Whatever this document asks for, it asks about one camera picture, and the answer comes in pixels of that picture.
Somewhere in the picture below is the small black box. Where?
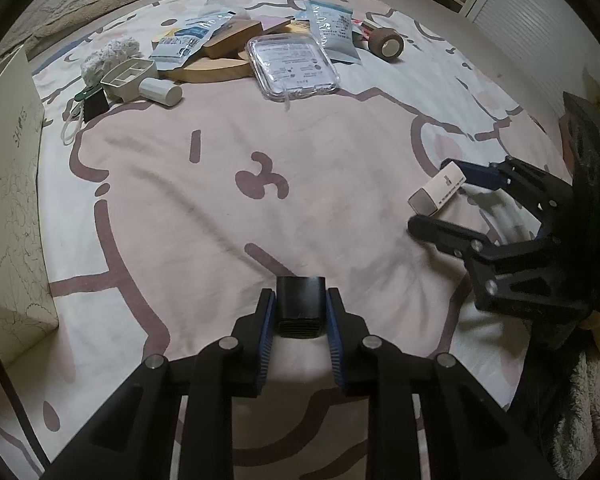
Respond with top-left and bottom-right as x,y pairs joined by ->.
274,276 -> 326,339

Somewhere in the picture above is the white eraser box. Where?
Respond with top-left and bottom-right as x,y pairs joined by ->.
407,162 -> 466,216

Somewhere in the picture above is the brown bandage tape roll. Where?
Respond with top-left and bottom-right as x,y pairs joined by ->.
368,28 -> 404,62

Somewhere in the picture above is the clear plastic packaged card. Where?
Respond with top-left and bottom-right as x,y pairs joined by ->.
246,34 -> 340,102

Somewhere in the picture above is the white cabinet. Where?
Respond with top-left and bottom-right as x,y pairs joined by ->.
466,0 -> 600,115

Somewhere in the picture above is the red white small packet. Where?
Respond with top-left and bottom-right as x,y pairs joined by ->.
351,18 -> 375,49

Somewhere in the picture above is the blue white pouch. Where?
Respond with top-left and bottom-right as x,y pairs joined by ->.
306,0 -> 361,64

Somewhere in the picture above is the white shoe box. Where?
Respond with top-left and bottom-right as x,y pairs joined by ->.
0,49 -> 58,366

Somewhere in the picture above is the white cylinder bottle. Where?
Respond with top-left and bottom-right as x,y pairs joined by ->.
138,78 -> 183,107

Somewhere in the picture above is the round wooden board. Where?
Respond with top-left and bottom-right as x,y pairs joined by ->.
159,58 -> 253,84

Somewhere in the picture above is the pink sticky note block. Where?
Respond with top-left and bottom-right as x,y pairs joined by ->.
256,15 -> 292,35

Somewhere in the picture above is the black binder clip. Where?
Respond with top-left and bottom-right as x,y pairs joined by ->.
74,84 -> 110,122

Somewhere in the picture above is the beige plastic tray tool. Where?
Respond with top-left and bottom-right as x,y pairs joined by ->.
100,58 -> 158,103

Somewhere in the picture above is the blue white sachet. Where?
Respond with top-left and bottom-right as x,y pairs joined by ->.
149,11 -> 235,72

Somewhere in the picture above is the rectangular wooden block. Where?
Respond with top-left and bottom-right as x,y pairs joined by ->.
202,18 -> 263,58

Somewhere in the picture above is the white knitted cloth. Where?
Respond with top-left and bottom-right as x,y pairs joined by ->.
81,37 -> 142,87

